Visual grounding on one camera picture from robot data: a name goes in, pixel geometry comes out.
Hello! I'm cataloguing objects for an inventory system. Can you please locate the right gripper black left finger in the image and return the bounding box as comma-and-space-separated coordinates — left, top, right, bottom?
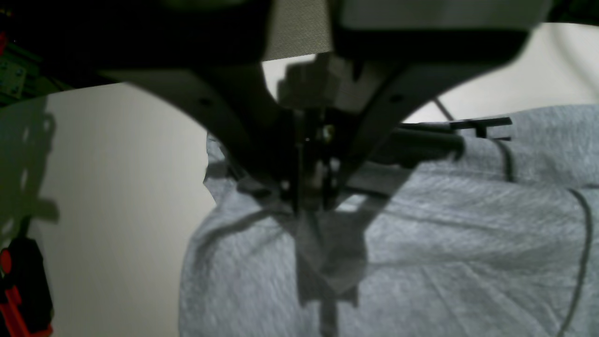
101, 66, 298, 211

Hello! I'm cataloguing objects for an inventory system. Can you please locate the orange black clamp upper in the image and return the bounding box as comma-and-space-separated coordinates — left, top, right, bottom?
0, 237, 54, 337

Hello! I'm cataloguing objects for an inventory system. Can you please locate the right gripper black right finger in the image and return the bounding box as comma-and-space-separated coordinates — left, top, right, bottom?
323, 61, 500, 210

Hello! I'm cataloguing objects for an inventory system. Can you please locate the grey T-shirt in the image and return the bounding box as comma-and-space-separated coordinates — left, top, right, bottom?
178, 105, 598, 337

